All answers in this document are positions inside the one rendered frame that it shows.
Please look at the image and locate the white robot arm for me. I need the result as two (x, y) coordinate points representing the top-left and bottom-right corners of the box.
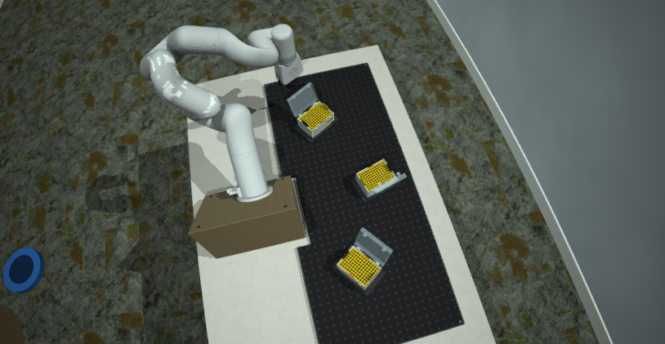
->
(140, 24), (297, 203)

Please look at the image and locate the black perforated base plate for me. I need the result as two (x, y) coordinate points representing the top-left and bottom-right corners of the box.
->
(264, 63), (465, 344)

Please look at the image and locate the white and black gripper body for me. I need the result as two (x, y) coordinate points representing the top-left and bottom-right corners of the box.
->
(274, 52), (303, 85)

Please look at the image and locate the black holder plate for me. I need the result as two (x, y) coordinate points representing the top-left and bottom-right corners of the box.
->
(331, 245), (386, 297)
(350, 178), (400, 203)
(294, 115), (339, 144)

